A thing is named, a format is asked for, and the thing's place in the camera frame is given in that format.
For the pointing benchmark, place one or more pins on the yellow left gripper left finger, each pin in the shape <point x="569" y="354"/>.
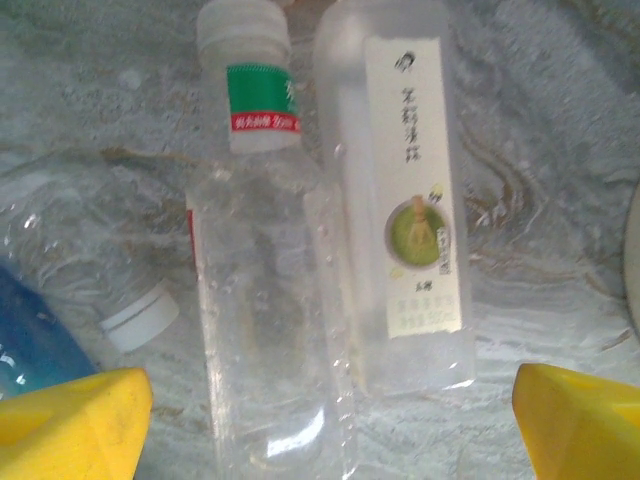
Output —
<point x="65" y="435"/>

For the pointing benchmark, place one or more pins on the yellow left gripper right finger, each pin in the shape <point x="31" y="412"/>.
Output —
<point x="585" y="435"/>

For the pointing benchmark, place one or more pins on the clear bottle blue pink label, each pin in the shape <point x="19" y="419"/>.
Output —
<point x="30" y="320"/>

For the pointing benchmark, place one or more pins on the clear bottle green red label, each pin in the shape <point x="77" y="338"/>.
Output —
<point x="250" y="250"/>

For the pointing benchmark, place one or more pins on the frosted bottle matcha label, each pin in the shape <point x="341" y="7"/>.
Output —
<point x="425" y="150"/>

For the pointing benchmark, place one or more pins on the white plastic bin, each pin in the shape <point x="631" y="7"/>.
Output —
<point x="634" y="265"/>

